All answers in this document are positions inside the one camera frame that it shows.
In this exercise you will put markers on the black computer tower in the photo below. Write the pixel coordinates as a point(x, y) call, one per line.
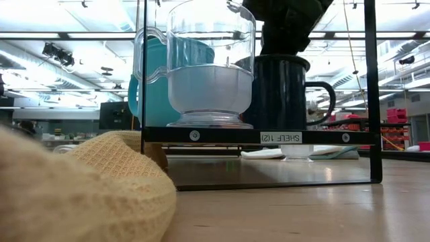
point(117, 116)

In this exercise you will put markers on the black ceiling device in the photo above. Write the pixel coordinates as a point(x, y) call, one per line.
point(58, 53)
point(406, 60)

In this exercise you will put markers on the red box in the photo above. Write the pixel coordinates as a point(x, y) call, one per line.
point(424, 146)

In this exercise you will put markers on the white folded cloth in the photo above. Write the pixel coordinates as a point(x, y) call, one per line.
point(258, 154)

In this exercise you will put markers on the red storage bins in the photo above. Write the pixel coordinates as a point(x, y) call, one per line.
point(396, 116)

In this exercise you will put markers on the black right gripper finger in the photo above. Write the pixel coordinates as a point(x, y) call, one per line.
point(297, 43)
point(273, 43)

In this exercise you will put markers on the yellow waffle cloth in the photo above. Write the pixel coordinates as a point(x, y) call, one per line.
point(84, 201)

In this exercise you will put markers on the light blue cloth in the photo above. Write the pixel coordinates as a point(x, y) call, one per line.
point(346, 155)

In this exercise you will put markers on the black aluminium table frame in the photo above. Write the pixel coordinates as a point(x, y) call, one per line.
point(403, 155)

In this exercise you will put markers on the clear plastic footed mug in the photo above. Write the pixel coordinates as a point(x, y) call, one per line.
point(297, 153)
point(211, 90)

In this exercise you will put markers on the dark navy enamel mug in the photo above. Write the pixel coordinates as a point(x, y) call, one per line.
point(279, 101)

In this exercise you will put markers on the orange storage shelving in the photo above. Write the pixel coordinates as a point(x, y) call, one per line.
point(399, 138)

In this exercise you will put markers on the light blue plastic mug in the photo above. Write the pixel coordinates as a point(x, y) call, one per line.
point(154, 101)

